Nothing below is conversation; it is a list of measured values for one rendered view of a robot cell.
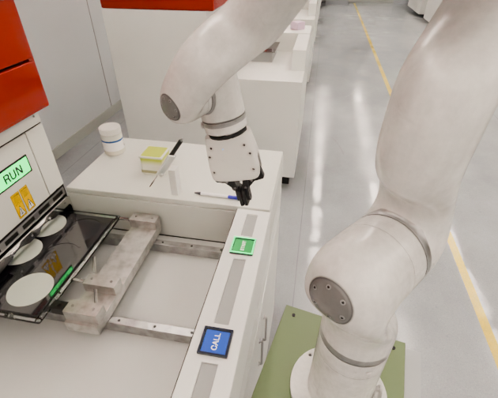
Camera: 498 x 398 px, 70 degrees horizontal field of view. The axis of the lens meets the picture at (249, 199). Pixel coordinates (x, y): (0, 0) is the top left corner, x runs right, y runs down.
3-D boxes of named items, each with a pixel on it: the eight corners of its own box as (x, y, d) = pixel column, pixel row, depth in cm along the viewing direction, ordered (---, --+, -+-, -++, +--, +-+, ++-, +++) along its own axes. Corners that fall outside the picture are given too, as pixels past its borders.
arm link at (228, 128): (194, 126, 65) (198, 141, 67) (239, 121, 63) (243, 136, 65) (206, 110, 72) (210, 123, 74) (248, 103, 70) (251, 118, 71)
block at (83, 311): (66, 319, 79) (61, 310, 77) (74, 306, 82) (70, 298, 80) (98, 324, 78) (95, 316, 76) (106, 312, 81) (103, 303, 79)
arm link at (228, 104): (221, 127, 62) (254, 107, 67) (201, 48, 55) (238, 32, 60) (190, 123, 67) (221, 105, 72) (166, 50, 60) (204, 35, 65)
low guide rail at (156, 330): (9, 312, 88) (3, 304, 86) (14, 306, 89) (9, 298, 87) (204, 346, 80) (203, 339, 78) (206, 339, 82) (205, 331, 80)
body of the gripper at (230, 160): (195, 136, 67) (211, 185, 73) (247, 129, 64) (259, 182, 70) (206, 120, 73) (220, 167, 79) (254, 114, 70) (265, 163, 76)
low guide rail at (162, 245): (72, 239, 109) (69, 232, 107) (76, 235, 111) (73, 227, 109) (231, 260, 102) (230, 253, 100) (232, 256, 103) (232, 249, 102)
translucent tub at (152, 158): (141, 174, 112) (137, 155, 108) (151, 163, 118) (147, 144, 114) (164, 177, 111) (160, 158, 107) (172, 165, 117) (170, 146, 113)
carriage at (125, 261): (67, 329, 80) (63, 322, 79) (137, 227, 109) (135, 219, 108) (99, 336, 79) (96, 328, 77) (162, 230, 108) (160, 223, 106)
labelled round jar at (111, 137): (100, 155, 123) (93, 129, 117) (111, 145, 129) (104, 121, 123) (119, 156, 122) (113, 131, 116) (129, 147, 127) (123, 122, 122)
